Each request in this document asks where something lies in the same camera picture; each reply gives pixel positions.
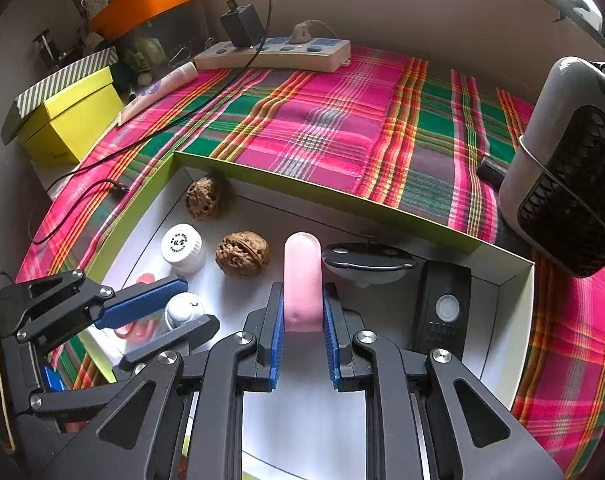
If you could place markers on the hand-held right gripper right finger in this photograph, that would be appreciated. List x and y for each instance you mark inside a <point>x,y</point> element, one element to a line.
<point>331,340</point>

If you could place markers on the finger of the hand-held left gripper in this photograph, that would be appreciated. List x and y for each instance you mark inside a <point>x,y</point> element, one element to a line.
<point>142,302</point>
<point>192,332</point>

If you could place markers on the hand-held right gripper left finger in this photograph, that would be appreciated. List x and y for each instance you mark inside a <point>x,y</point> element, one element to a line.
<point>277,330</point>

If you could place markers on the small white roll-on bottle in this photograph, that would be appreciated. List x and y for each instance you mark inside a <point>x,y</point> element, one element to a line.
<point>182,310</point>

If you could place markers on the pink plastic clip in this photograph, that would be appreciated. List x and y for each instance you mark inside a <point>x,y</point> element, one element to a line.
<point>132,332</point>

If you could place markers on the pink capsule shaped tube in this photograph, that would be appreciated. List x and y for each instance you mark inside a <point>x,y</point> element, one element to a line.
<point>302,280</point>

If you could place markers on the white bottle cap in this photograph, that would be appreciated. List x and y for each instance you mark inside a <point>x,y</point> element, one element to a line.
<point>182,247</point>

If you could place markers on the smooth brown walnut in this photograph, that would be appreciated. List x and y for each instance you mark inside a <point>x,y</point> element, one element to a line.
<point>242,252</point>

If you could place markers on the black remote with round button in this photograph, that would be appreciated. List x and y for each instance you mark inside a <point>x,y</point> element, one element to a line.
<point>440,330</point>

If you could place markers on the green cardboard box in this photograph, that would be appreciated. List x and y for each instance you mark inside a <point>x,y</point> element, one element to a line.
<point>262,210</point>

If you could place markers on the rough ridged walnut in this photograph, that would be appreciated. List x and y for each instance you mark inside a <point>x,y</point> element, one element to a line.
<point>206,197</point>

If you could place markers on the yellow cardboard box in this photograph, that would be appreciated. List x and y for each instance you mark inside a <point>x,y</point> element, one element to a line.
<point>67,125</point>

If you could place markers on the white pink cream tube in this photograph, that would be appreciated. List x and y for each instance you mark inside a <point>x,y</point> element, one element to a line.
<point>157,87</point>

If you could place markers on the pink green plaid cloth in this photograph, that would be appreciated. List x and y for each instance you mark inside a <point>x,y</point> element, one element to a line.
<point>332,110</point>

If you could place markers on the small black cylinder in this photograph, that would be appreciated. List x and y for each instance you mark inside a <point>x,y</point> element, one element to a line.
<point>490,167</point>

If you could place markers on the striped box lid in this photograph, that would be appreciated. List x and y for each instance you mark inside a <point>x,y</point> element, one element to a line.
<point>67,72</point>

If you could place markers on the glass tank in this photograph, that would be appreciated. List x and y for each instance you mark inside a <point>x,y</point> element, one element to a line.
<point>152,45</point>

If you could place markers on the white power strip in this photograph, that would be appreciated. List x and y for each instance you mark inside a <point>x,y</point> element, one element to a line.
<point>322,57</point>

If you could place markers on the white black desk heater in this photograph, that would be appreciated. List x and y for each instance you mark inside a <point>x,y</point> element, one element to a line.
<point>542,135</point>

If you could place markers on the black charger adapter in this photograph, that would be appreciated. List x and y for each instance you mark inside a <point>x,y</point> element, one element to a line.
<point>242,25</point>

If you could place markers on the white plug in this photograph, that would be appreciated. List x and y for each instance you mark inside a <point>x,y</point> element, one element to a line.
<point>300,34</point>

